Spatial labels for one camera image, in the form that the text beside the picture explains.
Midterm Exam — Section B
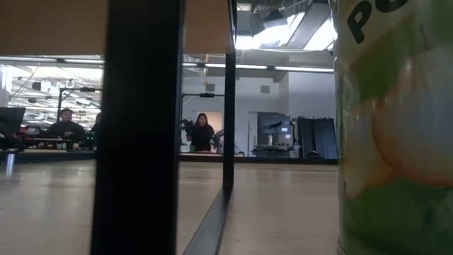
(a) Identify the black gantry frame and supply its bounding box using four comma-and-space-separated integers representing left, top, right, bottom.
56, 87, 103, 125
180, 92, 227, 154

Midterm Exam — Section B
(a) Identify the dark background table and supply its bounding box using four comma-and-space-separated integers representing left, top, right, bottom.
251, 143, 302, 159

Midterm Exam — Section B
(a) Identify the black curtain booth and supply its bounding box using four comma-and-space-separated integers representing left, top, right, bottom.
296, 115, 338, 159

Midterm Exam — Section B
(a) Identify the long ceiling light tube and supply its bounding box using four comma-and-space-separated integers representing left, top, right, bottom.
0, 56, 336, 74

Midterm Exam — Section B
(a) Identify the black monitor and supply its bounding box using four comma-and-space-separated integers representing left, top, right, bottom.
0, 106, 27, 137

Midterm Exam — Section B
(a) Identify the person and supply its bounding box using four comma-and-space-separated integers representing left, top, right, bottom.
91, 112, 103, 142
45, 108, 86, 142
186, 112, 216, 154

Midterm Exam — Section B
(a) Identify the green pears tin can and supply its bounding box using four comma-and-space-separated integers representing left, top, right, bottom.
331, 0, 453, 255

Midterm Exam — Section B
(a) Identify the wall monitor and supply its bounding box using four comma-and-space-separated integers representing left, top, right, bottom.
257, 112, 292, 135

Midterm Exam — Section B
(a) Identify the wooden shelf black metal frame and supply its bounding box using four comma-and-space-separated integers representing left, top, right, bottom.
0, 0, 237, 255

